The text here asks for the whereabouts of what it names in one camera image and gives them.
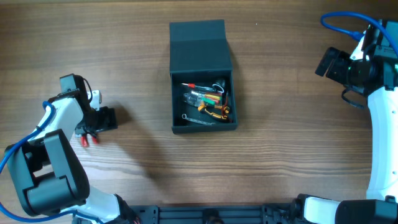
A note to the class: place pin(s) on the silver metal wrench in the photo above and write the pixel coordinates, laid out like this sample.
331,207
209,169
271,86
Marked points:
197,121

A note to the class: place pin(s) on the round black white buzzer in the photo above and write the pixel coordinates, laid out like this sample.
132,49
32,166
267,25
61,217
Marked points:
223,104

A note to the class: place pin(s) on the clear case coloured screwdrivers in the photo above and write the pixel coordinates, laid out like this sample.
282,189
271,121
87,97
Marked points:
197,98

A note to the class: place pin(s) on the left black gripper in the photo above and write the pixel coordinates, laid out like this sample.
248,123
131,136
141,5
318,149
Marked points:
106,119

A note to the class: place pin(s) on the dark green box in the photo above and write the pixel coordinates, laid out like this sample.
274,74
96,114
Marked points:
199,54

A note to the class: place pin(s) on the orange black needle-nose pliers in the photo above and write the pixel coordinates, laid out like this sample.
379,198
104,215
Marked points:
221,116

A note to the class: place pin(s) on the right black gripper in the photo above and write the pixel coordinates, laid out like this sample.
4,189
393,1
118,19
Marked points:
324,62

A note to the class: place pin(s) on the red black handled screwdriver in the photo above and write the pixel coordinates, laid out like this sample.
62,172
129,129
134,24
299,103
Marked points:
205,88

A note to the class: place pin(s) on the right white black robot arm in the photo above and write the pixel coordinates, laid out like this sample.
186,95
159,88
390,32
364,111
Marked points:
377,42

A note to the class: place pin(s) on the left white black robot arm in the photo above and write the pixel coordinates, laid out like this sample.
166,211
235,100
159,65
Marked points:
49,180

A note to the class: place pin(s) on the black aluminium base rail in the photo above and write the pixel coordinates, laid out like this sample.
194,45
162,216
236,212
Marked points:
269,213

